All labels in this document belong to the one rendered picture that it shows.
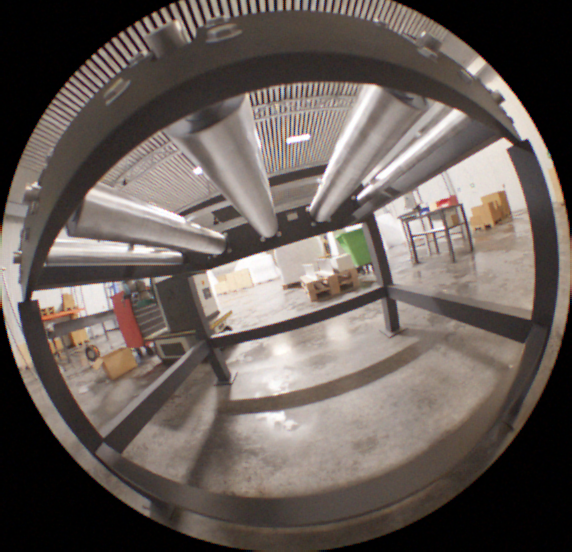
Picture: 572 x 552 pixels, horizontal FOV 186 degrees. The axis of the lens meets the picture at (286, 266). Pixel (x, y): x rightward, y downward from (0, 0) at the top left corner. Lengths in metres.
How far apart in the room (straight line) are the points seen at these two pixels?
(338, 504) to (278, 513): 0.08
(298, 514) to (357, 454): 0.43
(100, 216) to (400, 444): 0.95
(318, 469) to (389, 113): 0.88
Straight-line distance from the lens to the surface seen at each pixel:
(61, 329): 5.19
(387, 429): 0.74
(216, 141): 0.23
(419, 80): 0.17
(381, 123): 0.34
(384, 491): 0.31
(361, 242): 3.39
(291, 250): 4.31
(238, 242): 1.03
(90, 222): 0.38
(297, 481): 0.70
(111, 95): 0.19
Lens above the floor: 0.64
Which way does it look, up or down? 1 degrees down
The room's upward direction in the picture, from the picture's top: 17 degrees counter-clockwise
